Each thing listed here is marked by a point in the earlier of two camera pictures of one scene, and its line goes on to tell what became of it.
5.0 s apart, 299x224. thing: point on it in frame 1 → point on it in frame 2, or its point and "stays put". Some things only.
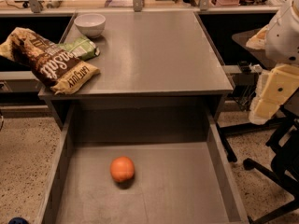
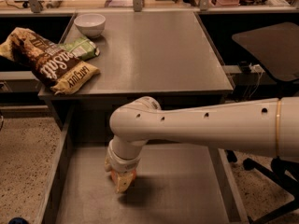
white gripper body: (282, 41) → (121, 163)
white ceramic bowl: (92, 24) stays put
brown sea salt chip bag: (48, 61) stays put
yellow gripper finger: (258, 40) → (107, 165)
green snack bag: (81, 48) stays put
